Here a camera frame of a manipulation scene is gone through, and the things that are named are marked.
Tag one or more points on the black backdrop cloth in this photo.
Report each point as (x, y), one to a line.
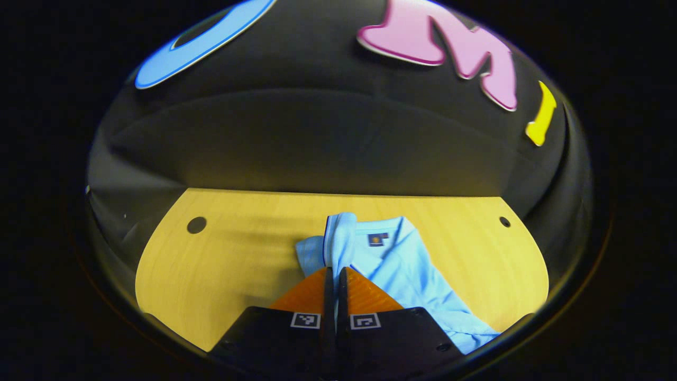
(328, 137)

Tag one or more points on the light blue T-shirt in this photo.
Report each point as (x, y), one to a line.
(407, 270)

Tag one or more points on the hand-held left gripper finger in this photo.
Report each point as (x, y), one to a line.
(329, 301)
(342, 301)

